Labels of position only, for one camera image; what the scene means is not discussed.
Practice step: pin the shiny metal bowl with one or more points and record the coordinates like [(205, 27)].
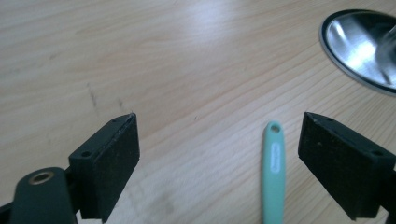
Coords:
[(361, 46)]

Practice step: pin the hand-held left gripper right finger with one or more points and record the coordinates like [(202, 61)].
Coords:
[(345, 168)]

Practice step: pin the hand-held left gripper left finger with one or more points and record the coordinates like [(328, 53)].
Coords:
[(106, 168)]

